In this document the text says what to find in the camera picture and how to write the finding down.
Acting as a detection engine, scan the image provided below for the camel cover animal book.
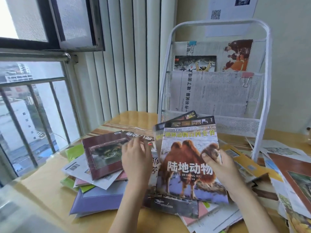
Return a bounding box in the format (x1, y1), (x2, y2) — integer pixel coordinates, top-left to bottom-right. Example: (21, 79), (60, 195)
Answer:
(155, 116), (229, 205)

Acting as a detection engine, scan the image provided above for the calligraphy cover book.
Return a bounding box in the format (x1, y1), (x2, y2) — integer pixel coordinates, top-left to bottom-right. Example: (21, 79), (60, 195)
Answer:
(123, 130), (161, 193)

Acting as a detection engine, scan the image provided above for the black glossy booklet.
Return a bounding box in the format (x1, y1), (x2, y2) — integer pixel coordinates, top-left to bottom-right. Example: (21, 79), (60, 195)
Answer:
(143, 193), (200, 219)

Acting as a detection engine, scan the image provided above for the light green paper sheet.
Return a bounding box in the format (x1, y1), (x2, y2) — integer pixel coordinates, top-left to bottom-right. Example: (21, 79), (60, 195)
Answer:
(65, 144), (85, 162)
(60, 175), (96, 193)

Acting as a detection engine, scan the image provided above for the white metal mesh magazine rack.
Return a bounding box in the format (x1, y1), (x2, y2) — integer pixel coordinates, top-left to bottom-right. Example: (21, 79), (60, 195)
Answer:
(157, 19), (272, 163)

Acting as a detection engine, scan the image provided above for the white printed paper sheet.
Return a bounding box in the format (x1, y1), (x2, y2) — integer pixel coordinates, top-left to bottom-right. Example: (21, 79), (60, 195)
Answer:
(61, 153), (123, 190)

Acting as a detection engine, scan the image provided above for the yellow booklet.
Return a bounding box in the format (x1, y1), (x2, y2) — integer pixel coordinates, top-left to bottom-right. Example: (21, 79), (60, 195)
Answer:
(219, 144), (284, 183)

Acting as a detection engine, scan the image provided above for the dark window frame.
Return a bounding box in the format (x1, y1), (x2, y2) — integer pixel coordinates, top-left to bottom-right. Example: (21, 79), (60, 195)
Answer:
(0, 0), (105, 52)

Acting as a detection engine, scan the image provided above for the pink binder clip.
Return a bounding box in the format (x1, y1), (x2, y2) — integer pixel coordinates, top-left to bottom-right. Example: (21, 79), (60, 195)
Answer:
(241, 72), (254, 88)

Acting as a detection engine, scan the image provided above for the person's right forearm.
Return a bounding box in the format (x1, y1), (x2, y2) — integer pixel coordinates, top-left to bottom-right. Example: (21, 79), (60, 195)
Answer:
(228, 181), (280, 233)

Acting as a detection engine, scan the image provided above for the brown border picture book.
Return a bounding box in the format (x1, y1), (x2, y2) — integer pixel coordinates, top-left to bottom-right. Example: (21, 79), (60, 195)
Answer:
(267, 153), (311, 214)

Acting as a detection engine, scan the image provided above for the metal window railing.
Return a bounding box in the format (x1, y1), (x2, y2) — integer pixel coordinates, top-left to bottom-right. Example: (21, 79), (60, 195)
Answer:
(0, 52), (83, 178)

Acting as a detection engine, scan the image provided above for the dark cover magazine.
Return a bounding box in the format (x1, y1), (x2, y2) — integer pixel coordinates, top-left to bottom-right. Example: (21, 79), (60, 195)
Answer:
(174, 55), (217, 72)

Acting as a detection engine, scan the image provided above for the white printed wall sheet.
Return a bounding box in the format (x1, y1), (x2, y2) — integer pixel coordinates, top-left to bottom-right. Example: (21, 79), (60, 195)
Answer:
(205, 0), (259, 38)

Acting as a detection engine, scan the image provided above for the dark cover animal book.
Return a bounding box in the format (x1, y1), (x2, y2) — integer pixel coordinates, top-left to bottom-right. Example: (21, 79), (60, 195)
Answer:
(153, 111), (198, 158)

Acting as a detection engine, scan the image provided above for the person's left hand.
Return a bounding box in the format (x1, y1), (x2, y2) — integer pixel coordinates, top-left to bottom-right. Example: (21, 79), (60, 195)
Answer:
(121, 136), (154, 185)

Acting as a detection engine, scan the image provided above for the newspaper with colour photo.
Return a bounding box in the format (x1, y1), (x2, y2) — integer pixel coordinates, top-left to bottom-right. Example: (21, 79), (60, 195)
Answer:
(173, 40), (267, 72)

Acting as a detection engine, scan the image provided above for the purple folder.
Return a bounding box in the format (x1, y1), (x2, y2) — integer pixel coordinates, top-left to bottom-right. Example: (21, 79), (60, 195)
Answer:
(69, 179), (130, 217)

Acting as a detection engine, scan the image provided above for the maroon cover book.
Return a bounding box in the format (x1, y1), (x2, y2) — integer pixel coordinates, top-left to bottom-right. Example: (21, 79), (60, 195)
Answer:
(81, 133), (132, 181)

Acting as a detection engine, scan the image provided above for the pink paper sheet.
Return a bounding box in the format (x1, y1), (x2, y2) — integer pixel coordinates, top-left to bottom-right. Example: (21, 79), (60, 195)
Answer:
(180, 201), (219, 226)
(73, 170), (129, 189)

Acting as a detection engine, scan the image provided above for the text-only newspaper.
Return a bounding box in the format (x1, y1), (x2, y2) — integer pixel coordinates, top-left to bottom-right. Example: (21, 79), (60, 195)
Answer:
(168, 71), (258, 118)

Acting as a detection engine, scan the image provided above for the person's right hand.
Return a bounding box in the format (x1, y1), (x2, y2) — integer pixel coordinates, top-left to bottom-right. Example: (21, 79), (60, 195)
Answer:
(201, 149), (244, 195)

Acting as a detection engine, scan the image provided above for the person's left forearm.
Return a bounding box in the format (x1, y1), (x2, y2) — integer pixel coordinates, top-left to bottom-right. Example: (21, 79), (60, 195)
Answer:
(108, 181), (149, 233)

